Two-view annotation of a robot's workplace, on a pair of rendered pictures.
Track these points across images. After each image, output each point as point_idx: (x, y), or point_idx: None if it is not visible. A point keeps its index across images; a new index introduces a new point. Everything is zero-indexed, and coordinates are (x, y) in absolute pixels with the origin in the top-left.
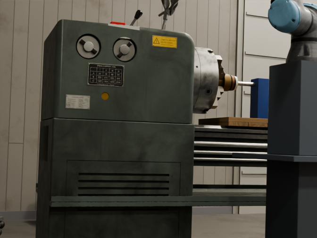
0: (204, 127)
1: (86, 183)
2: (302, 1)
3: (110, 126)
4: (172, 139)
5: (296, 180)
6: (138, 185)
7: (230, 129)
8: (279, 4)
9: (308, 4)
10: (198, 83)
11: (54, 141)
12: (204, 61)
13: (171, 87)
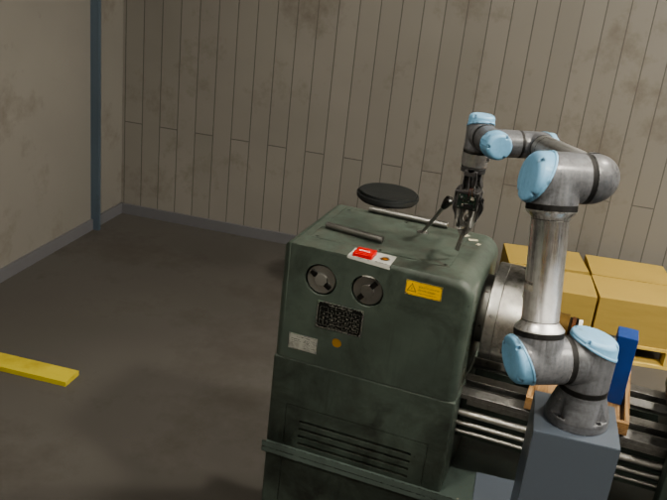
0: (488, 399)
1: (307, 434)
2: (552, 347)
3: (339, 380)
4: (420, 415)
5: None
6: (369, 454)
7: (528, 412)
8: (510, 345)
9: (583, 342)
10: (488, 339)
11: (273, 379)
12: (506, 310)
13: (427, 350)
